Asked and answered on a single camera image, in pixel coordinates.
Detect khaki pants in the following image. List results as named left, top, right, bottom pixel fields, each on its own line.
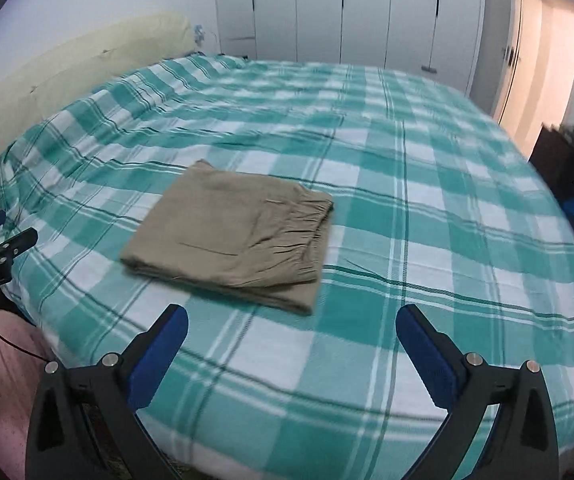
left=119, top=159, right=335, bottom=316

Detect white door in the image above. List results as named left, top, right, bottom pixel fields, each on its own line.
left=489, top=0, right=542, bottom=126

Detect black cable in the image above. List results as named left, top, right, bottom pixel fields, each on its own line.
left=0, top=324, right=54, bottom=364

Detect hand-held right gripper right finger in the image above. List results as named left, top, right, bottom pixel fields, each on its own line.
left=395, top=303, right=562, bottom=480

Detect green checked bed cover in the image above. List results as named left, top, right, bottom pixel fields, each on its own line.
left=0, top=55, right=574, bottom=480

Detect person's pink clothing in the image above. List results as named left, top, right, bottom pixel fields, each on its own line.
left=0, top=307, right=65, bottom=480

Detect cream pillow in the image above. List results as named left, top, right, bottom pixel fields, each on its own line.
left=0, top=12, right=198, bottom=186

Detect white wardrobe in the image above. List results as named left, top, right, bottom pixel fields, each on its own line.
left=212, top=0, right=488, bottom=97

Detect dark wooden furniture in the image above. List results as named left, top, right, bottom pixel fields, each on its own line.
left=529, top=122, right=574, bottom=263

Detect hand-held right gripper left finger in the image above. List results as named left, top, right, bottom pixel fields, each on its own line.
left=26, top=303, right=190, bottom=480

